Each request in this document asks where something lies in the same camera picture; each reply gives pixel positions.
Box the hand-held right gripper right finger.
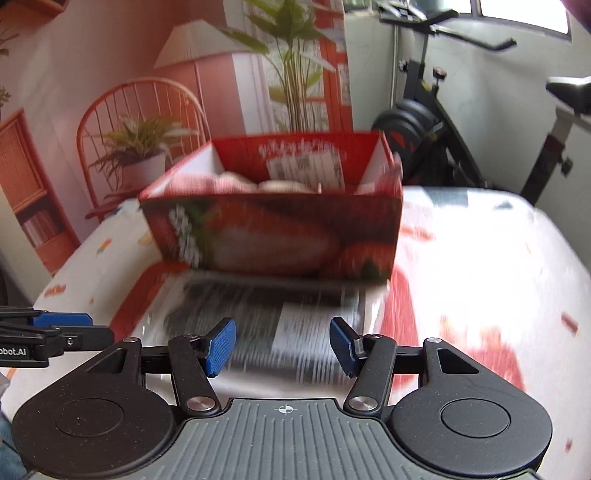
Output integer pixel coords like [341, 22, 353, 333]
[329, 316, 483, 415]

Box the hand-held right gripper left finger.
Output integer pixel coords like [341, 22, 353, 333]
[85, 318, 237, 417]

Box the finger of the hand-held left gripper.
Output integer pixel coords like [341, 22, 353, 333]
[0, 307, 93, 328]
[0, 325, 115, 357]

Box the clear plastic package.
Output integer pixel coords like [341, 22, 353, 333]
[131, 272, 389, 386]

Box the strawberry printed red box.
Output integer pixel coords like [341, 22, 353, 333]
[139, 130, 404, 282]

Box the pink knit cloth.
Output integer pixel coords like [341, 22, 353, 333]
[171, 174, 259, 195]

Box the beige mesh cloth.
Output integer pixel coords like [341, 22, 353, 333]
[217, 170, 324, 195]

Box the black exercise bike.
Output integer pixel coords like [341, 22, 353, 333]
[369, 0, 591, 208]

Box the window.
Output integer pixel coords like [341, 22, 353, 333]
[471, 0, 573, 35]

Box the wall poster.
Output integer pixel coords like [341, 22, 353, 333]
[0, 0, 354, 278]

